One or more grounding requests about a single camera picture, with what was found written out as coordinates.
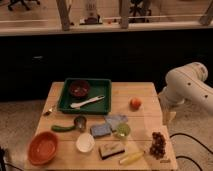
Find blue grey cloth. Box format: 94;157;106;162
104;114;128;131

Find bunch of dark grapes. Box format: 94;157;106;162
149;132;166;159

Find white plastic spoon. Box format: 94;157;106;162
70;95;105;109

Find dark red bowl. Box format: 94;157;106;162
68;80;90;98

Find blue sponge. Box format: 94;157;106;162
90;123;111;138

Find black office chair left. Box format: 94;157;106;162
7;0;41;11

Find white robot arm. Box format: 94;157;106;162
159;62;213;115

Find black cable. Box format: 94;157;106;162
169;132;213;171

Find white paper cup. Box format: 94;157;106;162
76;133;95;153

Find green cucumber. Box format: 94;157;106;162
51;125;75;132

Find small metal cup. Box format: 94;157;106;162
74;115;87;132

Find orange red apple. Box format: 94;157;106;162
130;97;142;110

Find yellow banana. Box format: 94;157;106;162
119;152;144;165

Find black office chair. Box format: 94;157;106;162
7;0;41;11
129;0;152;23

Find green plastic tray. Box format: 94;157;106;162
57;78;111;115

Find orange plastic bowl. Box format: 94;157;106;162
27;131;58;166

